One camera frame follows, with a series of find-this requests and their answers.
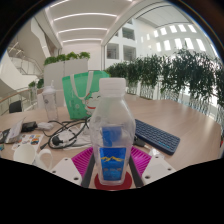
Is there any white paper booklet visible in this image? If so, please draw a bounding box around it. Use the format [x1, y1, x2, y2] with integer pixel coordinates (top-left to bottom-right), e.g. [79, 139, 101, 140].
[0, 117, 26, 144]

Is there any clear plastic tumbler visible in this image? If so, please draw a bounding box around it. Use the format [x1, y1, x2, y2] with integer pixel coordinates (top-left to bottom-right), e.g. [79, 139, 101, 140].
[42, 80, 60, 122]

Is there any black power cable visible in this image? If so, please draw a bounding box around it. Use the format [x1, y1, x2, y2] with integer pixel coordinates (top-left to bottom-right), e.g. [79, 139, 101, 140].
[39, 116, 93, 150]

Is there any row of potted green trees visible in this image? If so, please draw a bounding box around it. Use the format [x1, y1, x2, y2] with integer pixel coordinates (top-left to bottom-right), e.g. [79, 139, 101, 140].
[104, 49, 224, 125]

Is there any flat round red coaster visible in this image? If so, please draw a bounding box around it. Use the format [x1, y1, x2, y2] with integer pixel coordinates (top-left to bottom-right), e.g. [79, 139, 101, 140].
[94, 171, 134, 192]

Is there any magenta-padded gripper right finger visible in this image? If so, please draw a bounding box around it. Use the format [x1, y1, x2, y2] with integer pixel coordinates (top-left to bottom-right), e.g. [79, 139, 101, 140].
[128, 145, 177, 188]

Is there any small white charger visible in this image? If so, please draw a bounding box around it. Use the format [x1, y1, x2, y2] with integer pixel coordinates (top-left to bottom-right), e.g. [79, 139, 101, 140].
[37, 121, 54, 131]

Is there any dark blue keyboard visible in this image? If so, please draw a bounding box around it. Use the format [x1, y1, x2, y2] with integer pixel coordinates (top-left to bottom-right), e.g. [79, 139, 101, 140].
[134, 119, 181, 156]

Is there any green printed tote bag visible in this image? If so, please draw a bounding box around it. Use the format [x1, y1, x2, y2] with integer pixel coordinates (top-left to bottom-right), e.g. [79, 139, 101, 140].
[62, 70, 110, 120]

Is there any white cable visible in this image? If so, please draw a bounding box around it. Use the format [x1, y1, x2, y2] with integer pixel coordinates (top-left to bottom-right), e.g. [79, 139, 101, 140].
[61, 122, 92, 148]

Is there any black chair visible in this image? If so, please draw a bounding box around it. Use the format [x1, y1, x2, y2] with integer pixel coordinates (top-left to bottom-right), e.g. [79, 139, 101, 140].
[8, 99, 23, 114]

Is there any green hedge on white planter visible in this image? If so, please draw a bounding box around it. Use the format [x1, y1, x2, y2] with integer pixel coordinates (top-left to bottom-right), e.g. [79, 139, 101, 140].
[43, 51, 91, 66]

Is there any black power adaptor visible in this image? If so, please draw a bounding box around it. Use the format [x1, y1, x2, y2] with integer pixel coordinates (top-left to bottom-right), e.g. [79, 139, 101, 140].
[21, 121, 38, 133]

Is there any clear blue-labelled water bottle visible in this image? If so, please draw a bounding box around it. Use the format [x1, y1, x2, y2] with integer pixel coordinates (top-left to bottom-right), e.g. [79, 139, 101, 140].
[89, 77, 137, 186]

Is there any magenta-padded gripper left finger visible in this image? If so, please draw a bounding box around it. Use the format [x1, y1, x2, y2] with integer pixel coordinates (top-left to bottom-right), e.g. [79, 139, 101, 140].
[49, 147, 98, 189]

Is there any white mug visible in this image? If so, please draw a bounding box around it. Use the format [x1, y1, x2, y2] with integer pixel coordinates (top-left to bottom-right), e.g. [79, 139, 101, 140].
[13, 143, 53, 170]

